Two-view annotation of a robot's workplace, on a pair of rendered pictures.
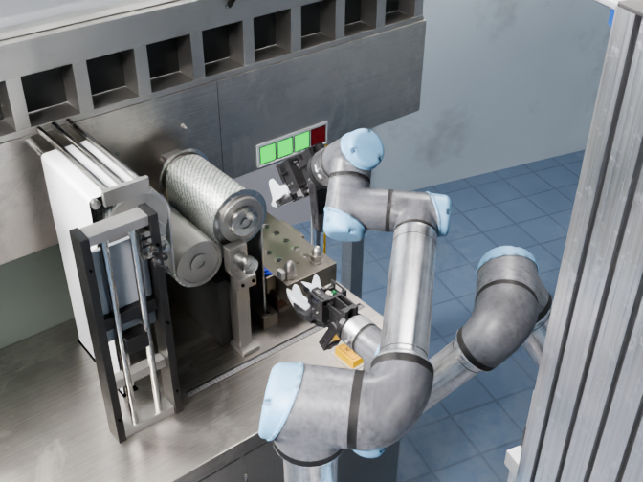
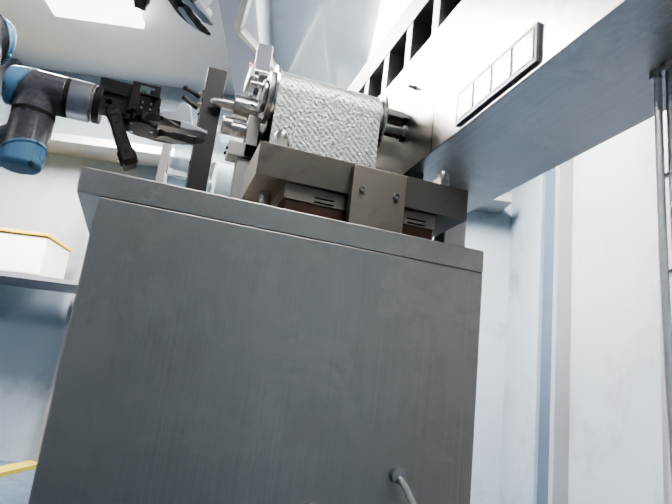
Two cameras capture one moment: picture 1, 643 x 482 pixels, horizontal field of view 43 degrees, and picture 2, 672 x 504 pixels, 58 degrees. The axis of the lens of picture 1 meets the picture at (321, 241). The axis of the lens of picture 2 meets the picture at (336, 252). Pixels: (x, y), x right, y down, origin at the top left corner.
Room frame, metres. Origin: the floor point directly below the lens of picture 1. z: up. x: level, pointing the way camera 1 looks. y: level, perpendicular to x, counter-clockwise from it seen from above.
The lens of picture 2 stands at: (2.23, -0.86, 0.60)
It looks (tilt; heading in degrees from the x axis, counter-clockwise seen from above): 15 degrees up; 112
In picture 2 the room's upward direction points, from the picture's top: 7 degrees clockwise
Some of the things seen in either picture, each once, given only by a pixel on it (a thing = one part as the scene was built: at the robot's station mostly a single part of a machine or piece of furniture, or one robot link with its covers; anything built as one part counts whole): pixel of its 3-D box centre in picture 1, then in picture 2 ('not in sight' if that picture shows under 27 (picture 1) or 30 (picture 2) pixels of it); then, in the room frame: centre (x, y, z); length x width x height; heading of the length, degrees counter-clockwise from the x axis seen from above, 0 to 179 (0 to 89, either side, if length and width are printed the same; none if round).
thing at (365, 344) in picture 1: (382, 353); (38, 92); (1.30, -0.13, 1.11); 0.11 x 0.08 x 0.09; 38
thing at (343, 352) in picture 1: (354, 352); not in sight; (1.52, -0.08, 0.91); 0.07 x 0.07 x 0.02; 39
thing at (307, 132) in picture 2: (236, 235); (323, 158); (1.74, 0.22, 1.11); 0.23 x 0.01 x 0.18; 39
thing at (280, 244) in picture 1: (267, 248); (353, 195); (1.84, 0.15, 1.00); 0.40 x 0.16 x 0.06; 39
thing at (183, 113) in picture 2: (315, 285); (184, 118); (1.53, 0.01, 1.11); 0.09 x 0.03 x 0.06; 29
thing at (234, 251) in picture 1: (242, 299); (234, 182); (1.55, 0.19, 1.05); 0.06 x 0.05 x 0.31; 39
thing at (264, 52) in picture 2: not in sight; (260, 62); (1.28, 0.64, 1.66); 0.07 x 0.07 x 0.10; 33
